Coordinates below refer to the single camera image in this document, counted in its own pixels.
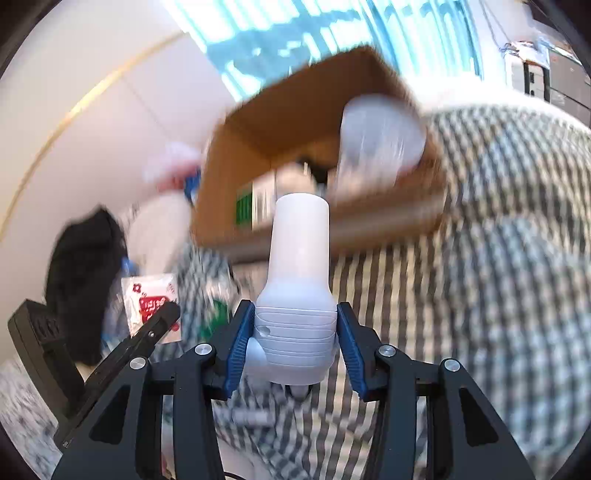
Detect red white paper packet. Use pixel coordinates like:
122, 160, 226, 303
121, 273, 178, 336

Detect blue white cloth item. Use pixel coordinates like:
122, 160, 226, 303
183, 168, 201, 206

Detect green white medicine box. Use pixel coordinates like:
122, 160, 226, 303
235, 171, 277, 230

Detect pink plastic bag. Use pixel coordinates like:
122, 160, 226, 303
142, 142, 204, 191

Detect white plastic bottle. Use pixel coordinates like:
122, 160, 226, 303
245, 193, 337, 387

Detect blue window curtain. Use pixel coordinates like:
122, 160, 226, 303
176, 1, 482, 101

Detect white round container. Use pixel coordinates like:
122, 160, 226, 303
335, 94, 427, 199

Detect black clothing pile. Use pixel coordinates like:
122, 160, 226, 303
45, 208, 127, 366

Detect green snack packet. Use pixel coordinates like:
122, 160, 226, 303
197, 276, 236, 341

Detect cluttered shelf unit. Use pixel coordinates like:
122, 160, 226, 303
501, 41, 590, 127

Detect brown cardboard box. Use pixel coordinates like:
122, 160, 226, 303
191, 45, 448, 263

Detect white fluffy pillow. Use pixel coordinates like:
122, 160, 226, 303
117, 191, 192, 275

